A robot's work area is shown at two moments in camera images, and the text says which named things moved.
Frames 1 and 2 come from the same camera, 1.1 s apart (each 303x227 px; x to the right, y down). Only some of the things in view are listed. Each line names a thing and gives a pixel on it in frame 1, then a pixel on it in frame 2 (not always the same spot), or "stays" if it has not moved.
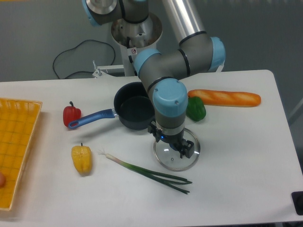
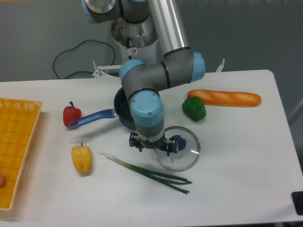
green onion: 165,179 stays
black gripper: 176,142 → 169,145
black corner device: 297,197 stays
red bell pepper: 70,113 stays
